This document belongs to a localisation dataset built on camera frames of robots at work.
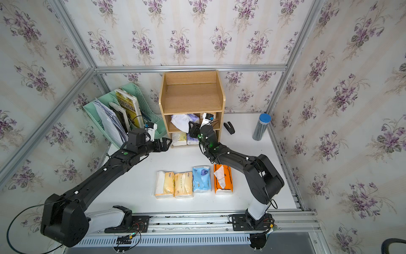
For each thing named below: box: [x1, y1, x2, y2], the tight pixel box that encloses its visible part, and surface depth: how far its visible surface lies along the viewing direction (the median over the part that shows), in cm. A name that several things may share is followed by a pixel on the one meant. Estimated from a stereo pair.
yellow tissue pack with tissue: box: [150, 170, 175, 199], surface depth 83 cm
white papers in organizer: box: [93, 99, 129, 147], surface depth 88 cm
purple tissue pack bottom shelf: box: [187, 133, 200, 145], surface depth 100 cm
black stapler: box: [223, 121, 236, 135], surface depth 112 cm
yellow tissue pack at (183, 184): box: [174, 171, 194, 198], surface depth 83 cm
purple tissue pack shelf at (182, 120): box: [170, 113, 200, 134], surface depth 87 cm
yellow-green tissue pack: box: [171, 131, 187, 146], surface depth 99 cm
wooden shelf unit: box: [158, 70, 226, 148], surface depth 90 cm
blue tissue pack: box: [191, 165, 212, 194], surface depth 85 cm
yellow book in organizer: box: [114, 88, 144, 129], surface depth 98 cm
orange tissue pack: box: [213, 164, 234, 195], surface depth 82 cm
